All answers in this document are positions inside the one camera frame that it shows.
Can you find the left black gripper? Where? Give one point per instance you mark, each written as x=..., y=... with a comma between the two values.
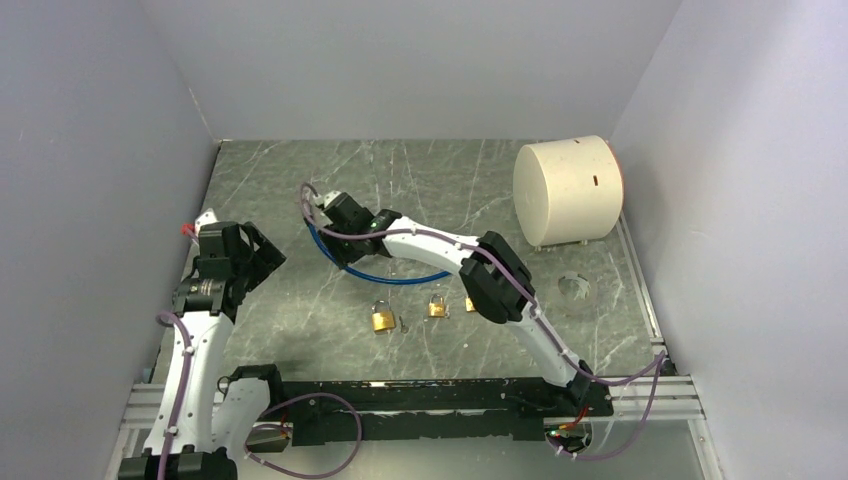
x=266, y=258

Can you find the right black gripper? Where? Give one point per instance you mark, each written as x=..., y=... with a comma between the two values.
x=341, y=256

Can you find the brass padlock with key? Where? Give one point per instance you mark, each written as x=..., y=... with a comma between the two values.
x=437, y=307

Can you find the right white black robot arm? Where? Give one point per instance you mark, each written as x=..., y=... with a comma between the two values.
x=495, y=279

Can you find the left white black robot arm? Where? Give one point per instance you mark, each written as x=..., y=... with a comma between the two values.
x=192, y=436

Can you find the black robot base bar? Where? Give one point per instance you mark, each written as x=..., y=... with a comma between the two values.
x=521, y=408

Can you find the cream cylindrical container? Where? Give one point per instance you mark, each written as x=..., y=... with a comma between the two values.
x=567, y=191

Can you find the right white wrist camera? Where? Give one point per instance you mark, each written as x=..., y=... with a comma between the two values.
x=331, y=199

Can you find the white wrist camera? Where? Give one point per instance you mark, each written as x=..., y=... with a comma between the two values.
x=191, y=230
x=331, y=199

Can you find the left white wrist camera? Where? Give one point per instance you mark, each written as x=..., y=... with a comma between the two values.
x=191, y=230

